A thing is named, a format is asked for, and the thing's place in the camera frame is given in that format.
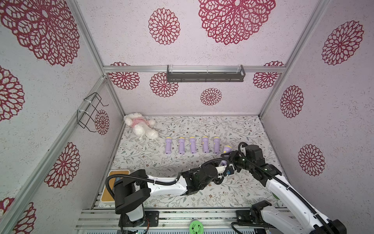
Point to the green tape roll front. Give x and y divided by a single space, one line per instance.
196 227

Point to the purple flashlight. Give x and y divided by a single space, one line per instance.
193 148
168 145
181 146
225 154
216 145
205 144

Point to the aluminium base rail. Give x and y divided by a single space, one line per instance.
211 218

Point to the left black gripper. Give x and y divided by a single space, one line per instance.
205 165

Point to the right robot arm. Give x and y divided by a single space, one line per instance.
307 219

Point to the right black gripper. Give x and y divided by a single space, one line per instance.
233 158

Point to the white plush teddy bear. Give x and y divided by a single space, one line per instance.
141 126

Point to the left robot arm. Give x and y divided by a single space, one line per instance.
131 191

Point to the black wall shelf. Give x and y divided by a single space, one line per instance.
207 76

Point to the black wire wall rack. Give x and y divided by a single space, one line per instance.
93 119

